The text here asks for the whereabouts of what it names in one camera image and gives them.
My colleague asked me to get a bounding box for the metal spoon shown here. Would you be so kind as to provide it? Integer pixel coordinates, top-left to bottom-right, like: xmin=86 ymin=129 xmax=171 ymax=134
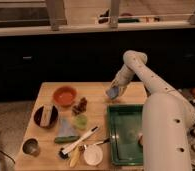
xmin=78 ymin=138 xmax=111 ymax=151

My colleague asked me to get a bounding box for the green plastic tray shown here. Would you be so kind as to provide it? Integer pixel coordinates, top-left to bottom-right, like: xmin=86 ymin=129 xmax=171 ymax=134
xmin=107 ymin=104 xmax=143 ymax=166

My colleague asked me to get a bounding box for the white black dish brush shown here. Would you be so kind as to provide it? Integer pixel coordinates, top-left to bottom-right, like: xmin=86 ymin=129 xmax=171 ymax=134
xmin=59 ymin=126 xmax=99 ymax=159

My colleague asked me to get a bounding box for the orange round object in tray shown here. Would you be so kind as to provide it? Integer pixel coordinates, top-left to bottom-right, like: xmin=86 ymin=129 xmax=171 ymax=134
xmin=138 ymin=133 xmax=143 ymax=147

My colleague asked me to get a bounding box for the metal cup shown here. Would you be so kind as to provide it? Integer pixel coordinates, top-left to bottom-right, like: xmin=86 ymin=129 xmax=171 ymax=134
xmin=22 ymin=138 xmax=40 ymax=156

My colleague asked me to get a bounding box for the blue sponge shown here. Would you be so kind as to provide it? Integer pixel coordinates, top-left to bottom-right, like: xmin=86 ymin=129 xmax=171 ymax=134
xmin=106 ymin=86 xmax=119 ymax=100

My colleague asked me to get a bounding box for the yellow banana toy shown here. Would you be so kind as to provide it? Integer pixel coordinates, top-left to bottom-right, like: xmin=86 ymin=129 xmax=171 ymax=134
xmin=69 ymin=147 xmax=80 ymax=168

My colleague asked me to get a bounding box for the beige block on plate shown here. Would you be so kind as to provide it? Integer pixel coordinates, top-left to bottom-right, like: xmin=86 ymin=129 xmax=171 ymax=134
xmin=40 ymin=105 xmax=52 ymax=127

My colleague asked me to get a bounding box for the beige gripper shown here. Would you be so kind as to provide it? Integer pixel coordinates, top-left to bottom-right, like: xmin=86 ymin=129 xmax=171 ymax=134
xmin=111 ymin=73 xmax=129 ymax=97

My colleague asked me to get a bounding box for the green plastic cup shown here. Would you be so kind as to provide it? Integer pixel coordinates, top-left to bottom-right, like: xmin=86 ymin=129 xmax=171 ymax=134
xmin=74 ymin=114 xmax=87 ymax=130

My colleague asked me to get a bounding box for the orange bowl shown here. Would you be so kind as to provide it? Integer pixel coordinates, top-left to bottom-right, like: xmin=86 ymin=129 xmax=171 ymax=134
xmin=53 ymin=86 xmax=77 ymax=107

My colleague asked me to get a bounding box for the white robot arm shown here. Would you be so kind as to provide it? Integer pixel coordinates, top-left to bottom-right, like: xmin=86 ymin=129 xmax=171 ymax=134
xmin=107 ymin=50 xmax=195 ymax=171

